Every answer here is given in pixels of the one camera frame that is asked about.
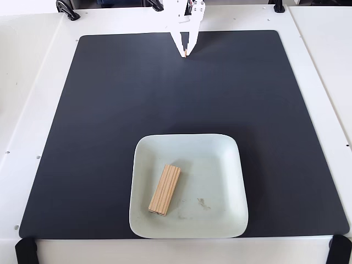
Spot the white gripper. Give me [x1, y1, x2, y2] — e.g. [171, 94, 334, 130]
[161, 0, 207, 58]

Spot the grooved wooden block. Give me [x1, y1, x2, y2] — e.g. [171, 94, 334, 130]
[147, 163, 182, 217]

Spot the white square plate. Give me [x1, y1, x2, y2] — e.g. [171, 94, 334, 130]
[128, 133, 250, 239]

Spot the black table clamp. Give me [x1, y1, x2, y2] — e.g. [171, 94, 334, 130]
[56, 0, 81, 21]
[271, 0, 287, 13]
[145, 0, 166, 12]

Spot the black rubber work mat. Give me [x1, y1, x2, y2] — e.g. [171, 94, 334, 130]
[18, 29, 350, 240]

